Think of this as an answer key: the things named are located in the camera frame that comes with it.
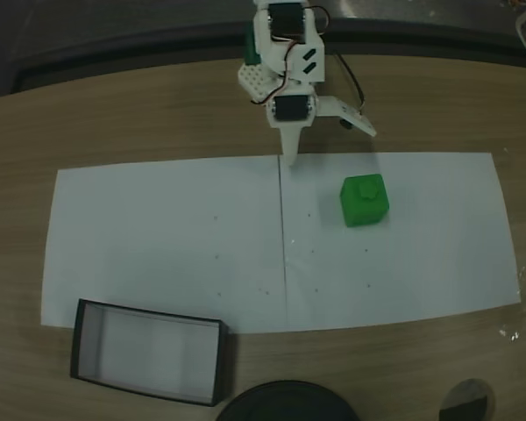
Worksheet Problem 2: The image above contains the green clamp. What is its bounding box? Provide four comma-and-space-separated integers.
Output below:
244, 20, 261, 66

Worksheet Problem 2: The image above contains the black round object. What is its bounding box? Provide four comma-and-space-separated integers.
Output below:
217, 380, 363, 421

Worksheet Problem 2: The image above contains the round shiny disc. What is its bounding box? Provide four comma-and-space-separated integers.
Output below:
437, 377, 497, 421

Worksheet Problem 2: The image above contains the white paper sheet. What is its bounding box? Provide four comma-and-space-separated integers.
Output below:
279, 151, 523, 332
40, 155, 288, 332

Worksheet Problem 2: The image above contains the green toy cube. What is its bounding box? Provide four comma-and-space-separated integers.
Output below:
338, 173, 392, 229

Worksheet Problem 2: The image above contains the black cable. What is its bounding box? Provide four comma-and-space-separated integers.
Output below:
331, 51, 367, 116

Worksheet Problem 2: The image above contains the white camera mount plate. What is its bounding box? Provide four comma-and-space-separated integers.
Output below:
316, 95, 378, 138

